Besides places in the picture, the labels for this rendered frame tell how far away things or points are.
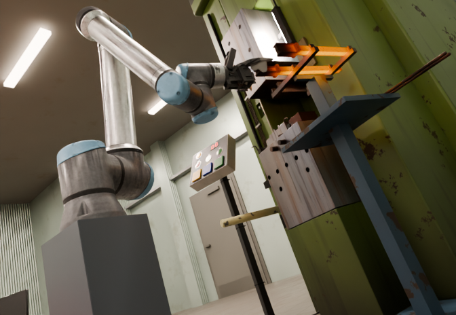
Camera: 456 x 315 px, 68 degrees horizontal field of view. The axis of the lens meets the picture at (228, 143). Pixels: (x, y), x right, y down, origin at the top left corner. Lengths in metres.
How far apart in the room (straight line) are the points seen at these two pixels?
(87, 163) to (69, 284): 0.33
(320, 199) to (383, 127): 0.42
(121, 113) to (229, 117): 5.81
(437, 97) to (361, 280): 0.98
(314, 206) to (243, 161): 5.09
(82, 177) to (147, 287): 0.36
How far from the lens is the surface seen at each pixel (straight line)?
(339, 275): 1.70
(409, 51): 2.09
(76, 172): 1.09
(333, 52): 1.47
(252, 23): 2.15
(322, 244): 1.71
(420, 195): 1.59
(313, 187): 1.65
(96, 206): 1.03
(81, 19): 1.38
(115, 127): 1.29
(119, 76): 1.38
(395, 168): 1.62
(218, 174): 2.15
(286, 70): 1.42
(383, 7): 2.21
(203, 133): 7.46
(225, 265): 7.11
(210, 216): 7.22
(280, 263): 6.43
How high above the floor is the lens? 0.35
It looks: 20 degrees up
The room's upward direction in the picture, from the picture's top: 20 degrees counter-clockwise
